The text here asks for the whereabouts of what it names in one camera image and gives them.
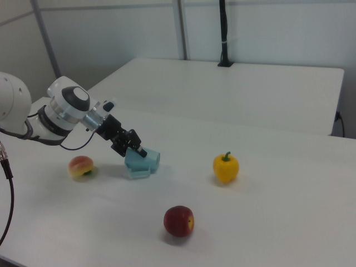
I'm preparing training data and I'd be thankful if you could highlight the grey partition post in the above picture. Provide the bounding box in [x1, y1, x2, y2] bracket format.
[29, 0, 62, 80]
[172, 0, 191, 61]

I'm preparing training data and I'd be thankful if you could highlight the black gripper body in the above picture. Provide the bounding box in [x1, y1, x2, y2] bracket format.
[96, 114, 144, 158]

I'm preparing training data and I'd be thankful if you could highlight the peach with green leaf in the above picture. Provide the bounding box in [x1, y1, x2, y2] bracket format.
[67, 156, 95, 177]

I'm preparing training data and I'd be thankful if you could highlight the black cable with metal connector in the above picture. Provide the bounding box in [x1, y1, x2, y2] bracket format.
[0, 140, 16, 248]

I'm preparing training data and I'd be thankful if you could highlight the yellow bell pepper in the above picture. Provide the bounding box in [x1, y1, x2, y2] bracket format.
[212, 151, 240, 184]

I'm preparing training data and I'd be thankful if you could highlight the light blue mug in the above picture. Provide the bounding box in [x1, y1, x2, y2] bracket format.
[124, 148, 161, 180]

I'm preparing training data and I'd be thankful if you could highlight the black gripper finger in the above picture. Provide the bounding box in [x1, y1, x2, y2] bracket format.
[136, 145, 149, 160]

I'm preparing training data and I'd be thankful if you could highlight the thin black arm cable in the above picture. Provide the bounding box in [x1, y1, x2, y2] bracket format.
[60, 133, 94, 151]

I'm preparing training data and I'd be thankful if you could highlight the dark red apple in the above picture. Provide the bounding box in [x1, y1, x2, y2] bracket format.
[163, 205, 195, 238]

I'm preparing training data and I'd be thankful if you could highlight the black pole with base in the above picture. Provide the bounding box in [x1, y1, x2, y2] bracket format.
[217, 0, 234, 68]

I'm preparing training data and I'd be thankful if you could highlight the adjacent white table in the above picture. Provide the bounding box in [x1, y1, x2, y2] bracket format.
[86, 57, 345, 137]

